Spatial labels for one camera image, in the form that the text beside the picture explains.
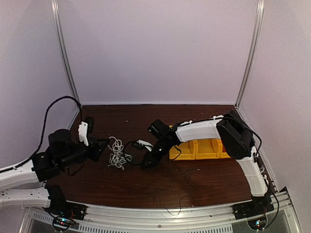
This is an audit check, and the left aluminium frame post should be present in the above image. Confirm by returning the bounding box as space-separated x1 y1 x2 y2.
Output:
51 0 80 101

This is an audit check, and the left yellow plastic bin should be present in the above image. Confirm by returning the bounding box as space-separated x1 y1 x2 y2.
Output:
169 140 198 161

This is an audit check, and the middle yellow plastic bin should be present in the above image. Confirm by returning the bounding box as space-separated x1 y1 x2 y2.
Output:
195 139 220 160

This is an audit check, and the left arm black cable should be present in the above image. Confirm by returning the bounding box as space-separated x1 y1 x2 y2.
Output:
0 96 82 173

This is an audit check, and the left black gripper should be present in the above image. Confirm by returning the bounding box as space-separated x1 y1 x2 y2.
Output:
59 136 109 170

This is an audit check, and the circuit board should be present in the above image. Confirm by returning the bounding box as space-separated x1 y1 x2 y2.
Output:
247 216 267 231
52 216 76 232

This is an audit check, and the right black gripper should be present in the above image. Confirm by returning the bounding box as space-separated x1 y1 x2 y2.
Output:
141 138 174 168

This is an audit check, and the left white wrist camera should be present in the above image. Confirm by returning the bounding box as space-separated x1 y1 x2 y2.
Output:
77 116 94 147

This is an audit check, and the right yellow plastic bin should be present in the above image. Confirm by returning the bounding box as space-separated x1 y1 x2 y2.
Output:
217 140 230 159

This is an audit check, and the aluminium frame post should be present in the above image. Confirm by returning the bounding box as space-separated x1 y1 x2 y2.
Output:
51 0 80 101
235 0 265 109

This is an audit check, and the right circuit board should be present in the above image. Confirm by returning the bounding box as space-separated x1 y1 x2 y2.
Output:
247 216 267 231

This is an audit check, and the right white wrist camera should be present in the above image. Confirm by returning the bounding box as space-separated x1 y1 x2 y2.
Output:
131 140 154 151

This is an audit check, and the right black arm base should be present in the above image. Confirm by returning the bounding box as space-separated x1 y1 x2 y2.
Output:
233 196 274 220

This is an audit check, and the yellow plastic bin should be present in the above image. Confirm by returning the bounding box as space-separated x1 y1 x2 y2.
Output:
217 140 230 159
169 140 198 161
195 139 220 160

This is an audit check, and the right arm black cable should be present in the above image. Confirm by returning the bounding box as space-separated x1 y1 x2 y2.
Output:
122 116 280 230

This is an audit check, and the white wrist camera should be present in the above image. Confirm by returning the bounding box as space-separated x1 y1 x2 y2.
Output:
131 140 154 151
77 116 94 147

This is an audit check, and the cable pile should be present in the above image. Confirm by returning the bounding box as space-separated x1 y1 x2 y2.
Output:
107 136 133 170

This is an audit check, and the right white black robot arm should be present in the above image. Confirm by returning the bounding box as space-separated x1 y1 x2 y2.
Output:
140 110 268 215

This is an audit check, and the left circuit board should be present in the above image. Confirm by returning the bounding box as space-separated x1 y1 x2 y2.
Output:
52 216 76 232

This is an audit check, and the aluminium front rail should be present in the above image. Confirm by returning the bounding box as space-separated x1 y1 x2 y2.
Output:
17 191 302 233

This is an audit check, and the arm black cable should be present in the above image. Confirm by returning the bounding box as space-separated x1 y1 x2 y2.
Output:
122 116 280 230
0 96 82 173

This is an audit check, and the right aluminium frame post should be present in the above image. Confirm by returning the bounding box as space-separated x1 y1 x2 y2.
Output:
235 0 265 109

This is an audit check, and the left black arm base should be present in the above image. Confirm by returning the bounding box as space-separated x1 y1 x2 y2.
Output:
44 202 87 220

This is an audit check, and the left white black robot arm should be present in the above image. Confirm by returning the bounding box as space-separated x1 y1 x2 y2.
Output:
0 129 110 216

